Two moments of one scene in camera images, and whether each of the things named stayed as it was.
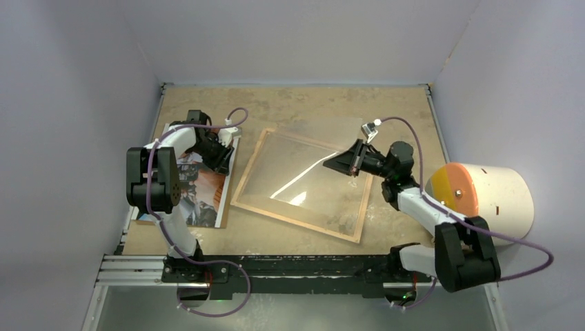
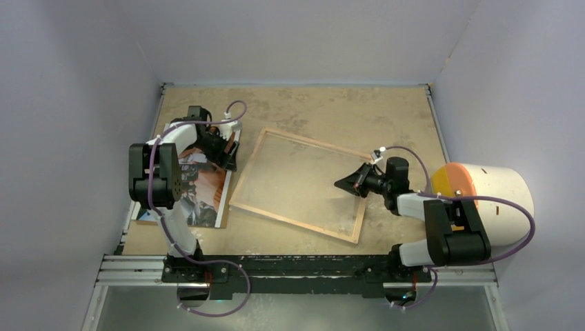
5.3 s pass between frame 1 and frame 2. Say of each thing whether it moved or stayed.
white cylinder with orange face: stayed
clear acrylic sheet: moved
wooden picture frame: stayed
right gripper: moved
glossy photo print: stayed
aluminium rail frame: stayed
